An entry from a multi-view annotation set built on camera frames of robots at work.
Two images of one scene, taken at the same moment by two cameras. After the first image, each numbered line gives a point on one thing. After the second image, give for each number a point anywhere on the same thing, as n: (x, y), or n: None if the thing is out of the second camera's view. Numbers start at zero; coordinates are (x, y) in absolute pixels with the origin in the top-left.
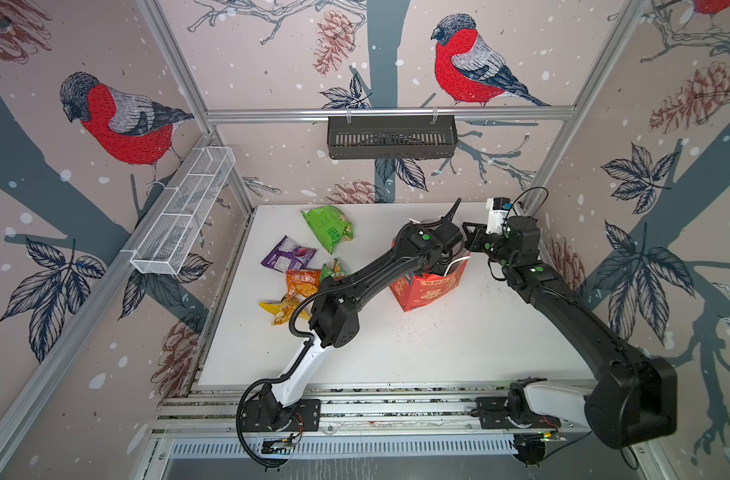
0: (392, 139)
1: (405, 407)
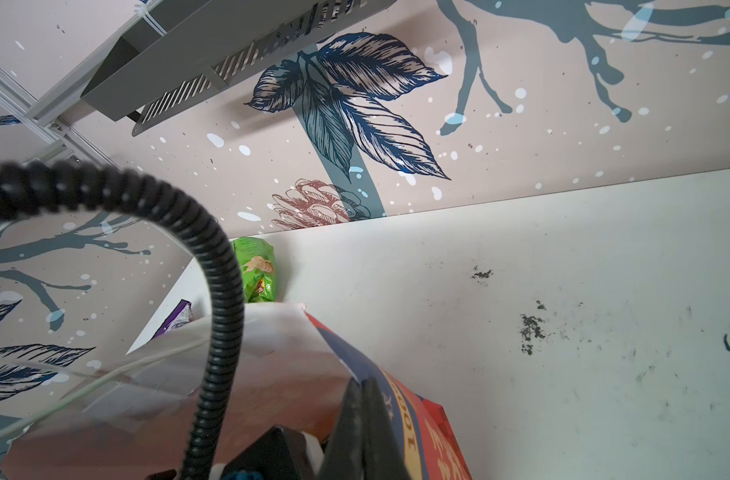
0: (174, 51)
1: None
